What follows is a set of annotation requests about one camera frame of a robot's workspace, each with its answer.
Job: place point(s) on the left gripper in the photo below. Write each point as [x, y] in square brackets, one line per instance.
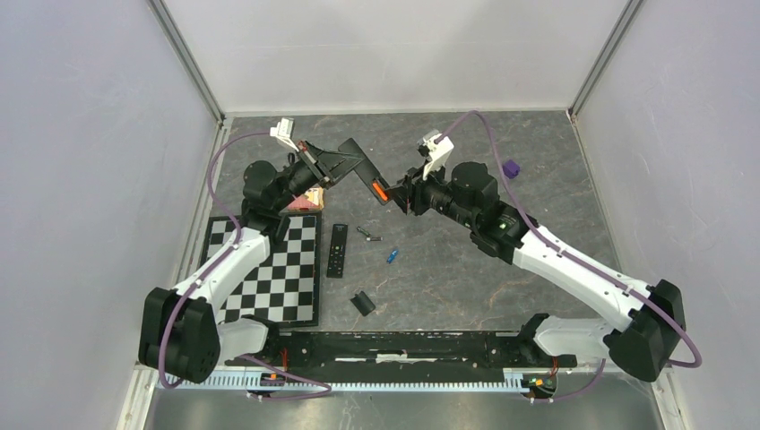
[310, 155]

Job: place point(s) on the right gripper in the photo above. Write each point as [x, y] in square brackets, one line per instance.
[414, 184]

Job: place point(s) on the orange AAA battery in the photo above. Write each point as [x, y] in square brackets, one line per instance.
[379, 190]

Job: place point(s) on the blue AAA battery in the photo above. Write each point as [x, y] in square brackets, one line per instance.
[392, 256]

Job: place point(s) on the black battery cover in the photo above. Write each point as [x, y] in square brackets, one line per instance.
[363, 303]

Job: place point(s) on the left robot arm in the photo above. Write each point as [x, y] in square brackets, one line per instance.
[180, 333]

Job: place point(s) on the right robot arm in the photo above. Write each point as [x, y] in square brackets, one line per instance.
[638, 325]

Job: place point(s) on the black remote with green button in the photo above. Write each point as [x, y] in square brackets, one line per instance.
[337, 251]

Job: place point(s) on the red beige small box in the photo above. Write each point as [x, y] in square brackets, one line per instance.
[311, 200]

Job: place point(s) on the purple cube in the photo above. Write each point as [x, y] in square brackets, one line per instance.
[511, 169]

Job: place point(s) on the black white checkerboard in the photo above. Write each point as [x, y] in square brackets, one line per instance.
[285, 288]

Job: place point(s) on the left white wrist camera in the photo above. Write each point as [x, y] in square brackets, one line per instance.
[282, 133]

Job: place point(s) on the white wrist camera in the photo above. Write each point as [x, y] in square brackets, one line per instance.
[436, 150]
[282, 133]

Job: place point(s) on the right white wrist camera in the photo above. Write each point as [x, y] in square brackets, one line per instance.
[436, 150]

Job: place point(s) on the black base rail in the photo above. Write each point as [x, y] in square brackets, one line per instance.
[407, 356]

